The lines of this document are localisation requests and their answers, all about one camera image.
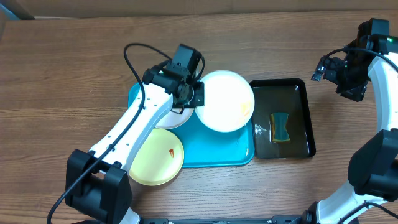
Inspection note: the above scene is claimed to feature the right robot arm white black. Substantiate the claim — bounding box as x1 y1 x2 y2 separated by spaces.
296 31 397 223

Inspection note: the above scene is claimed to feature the pinkish white plate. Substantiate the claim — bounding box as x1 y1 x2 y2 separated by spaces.
156 108 193 129

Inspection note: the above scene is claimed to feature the black tray with water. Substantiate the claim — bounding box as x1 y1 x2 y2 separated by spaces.
250 78 316 159

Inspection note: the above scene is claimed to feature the green yellow sponge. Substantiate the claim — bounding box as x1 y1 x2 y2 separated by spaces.
270 113 290 143

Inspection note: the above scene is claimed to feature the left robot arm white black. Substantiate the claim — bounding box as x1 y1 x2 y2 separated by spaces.
63 65 204 223

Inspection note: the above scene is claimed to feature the blue plastic tray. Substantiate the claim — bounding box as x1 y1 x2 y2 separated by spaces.
127 81 256 169

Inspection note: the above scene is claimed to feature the yellow plate with sauce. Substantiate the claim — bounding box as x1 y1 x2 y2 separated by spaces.
129 129 184 186

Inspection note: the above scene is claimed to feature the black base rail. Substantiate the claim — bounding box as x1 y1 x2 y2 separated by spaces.
139 215 312 224

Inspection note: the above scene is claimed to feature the white plate with sauce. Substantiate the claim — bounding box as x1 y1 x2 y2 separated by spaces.
195 70 255 133

